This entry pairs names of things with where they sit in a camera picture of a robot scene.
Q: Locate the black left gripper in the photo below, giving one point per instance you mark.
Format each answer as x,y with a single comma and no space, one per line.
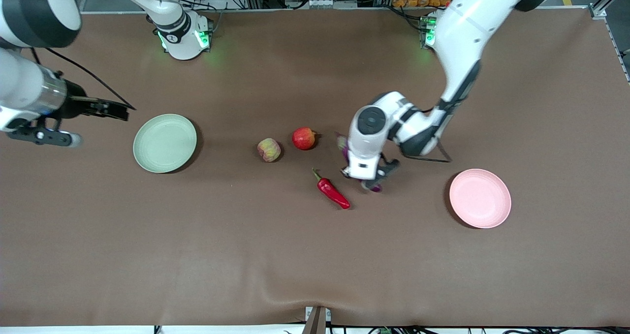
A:
343,170

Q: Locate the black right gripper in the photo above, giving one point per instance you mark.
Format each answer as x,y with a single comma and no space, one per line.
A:
77,105

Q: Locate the red chili pepper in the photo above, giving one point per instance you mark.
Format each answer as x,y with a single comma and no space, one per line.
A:
330,190

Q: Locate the long purple eggplant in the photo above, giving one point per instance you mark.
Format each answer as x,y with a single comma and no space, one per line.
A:
341,142

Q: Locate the red apple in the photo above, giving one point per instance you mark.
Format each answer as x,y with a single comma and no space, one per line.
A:
303,138

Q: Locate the pale yellow-pink apple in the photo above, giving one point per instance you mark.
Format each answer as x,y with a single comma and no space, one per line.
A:
268,150

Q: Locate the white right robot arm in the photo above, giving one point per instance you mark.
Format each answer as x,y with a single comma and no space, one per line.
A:
24,88

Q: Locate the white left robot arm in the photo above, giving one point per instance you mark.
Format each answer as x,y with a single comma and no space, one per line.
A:
462,34

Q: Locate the pale green round plate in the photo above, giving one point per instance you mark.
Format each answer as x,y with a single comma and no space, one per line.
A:
165,143

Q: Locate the brown table mat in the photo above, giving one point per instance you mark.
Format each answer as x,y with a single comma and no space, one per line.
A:
315,255

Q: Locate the pink round plate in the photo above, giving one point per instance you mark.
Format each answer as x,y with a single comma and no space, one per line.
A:
480,198

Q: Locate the grey camera stand post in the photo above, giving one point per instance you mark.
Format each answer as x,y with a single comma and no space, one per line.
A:
315,324

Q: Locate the aluminium frame profile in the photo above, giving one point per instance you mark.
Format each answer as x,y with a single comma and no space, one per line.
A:
598,10

